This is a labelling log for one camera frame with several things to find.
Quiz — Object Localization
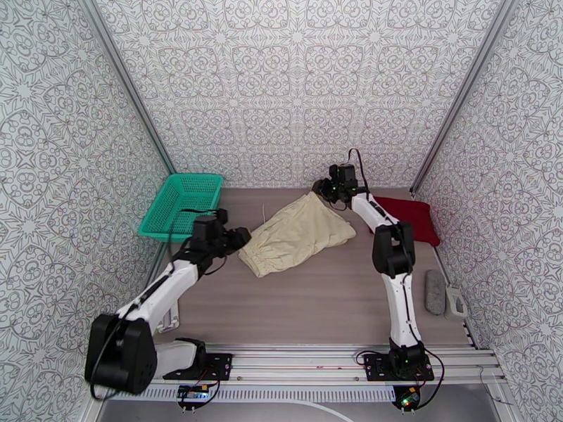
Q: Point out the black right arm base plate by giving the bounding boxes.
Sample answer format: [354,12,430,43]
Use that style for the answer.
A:
[364,352,436,383]

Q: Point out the left aluminium corner post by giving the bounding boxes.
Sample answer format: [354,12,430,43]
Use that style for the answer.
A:
[75,0,179,177]

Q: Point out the circuit board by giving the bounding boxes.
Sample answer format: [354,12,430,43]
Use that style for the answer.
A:
[392,386,422,411]
[177,384,210,403]

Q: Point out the left circuit board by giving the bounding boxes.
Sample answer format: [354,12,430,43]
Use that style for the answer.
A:
[177,384,210,403]

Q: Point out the red t-shirt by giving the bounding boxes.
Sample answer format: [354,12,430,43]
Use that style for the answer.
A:
[369,196,441,248]

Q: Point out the beige drawstring shorts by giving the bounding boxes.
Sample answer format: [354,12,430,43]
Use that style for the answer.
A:
[238,191,358,279]

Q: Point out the right aluminium corner post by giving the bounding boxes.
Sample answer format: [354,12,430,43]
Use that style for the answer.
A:
[409,0,527,196]

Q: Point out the white slotted cable duct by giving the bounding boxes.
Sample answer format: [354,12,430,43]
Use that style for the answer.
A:
[140,386,397,402]

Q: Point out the thin loose wire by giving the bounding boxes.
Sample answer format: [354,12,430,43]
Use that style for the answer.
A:
[478,365,514,407]

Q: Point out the white curved cable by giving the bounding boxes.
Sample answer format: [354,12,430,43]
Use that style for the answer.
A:
[281,399,354,422]

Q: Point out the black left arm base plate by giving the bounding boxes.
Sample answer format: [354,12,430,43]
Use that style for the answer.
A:
[163,352,234,381]

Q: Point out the right circuit board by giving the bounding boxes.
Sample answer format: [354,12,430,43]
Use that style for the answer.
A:
[392,386,422,411]

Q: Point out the green plastic basket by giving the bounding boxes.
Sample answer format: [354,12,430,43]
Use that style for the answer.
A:
[137,173,224,244]

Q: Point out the aluminium rail frame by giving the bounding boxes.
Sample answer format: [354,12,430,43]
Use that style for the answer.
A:
[92,341,507,388]

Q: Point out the white plastic holder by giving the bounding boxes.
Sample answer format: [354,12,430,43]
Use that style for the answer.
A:
[444,283,469,322]

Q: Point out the aluminium corner post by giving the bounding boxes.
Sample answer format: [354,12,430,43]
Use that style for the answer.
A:
[409,0,527,196]
[75,0,179,177]

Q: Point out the grey oblong brush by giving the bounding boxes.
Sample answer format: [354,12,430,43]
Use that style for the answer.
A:
[424,269,448,317]

